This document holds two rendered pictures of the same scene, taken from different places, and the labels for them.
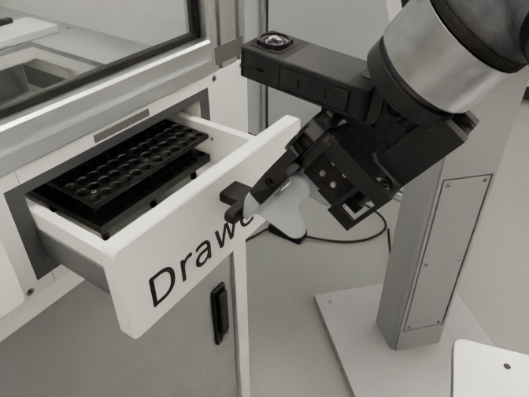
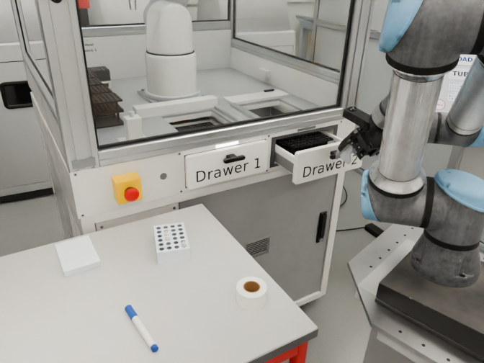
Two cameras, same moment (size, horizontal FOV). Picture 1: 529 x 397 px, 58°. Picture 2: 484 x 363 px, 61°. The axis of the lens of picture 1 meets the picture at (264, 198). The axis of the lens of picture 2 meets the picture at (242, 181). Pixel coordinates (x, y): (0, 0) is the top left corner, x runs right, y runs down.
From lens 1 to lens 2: 0.92 m
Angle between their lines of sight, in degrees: 22
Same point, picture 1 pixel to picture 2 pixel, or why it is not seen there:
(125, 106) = (309, 122)
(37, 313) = (265, 179)
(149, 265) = (305, 163)
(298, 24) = not seen: hidden behind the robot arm
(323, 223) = not seen: hidden behind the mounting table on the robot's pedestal
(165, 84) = (323, 119)
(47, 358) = (261, 199)
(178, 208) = (317, 150)
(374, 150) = (369, 139)
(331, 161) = (358, 139)
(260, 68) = (347, 114)
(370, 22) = not seen: hidden behind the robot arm
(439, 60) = (379, 116)
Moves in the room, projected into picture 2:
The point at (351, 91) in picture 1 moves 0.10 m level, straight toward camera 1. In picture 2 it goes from (365, 122) to (351, 132)
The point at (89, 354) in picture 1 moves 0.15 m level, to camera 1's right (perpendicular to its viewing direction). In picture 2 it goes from (271, 207) to (310, 217)
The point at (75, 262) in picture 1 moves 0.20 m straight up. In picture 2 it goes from (284, 162) to (288, 104)
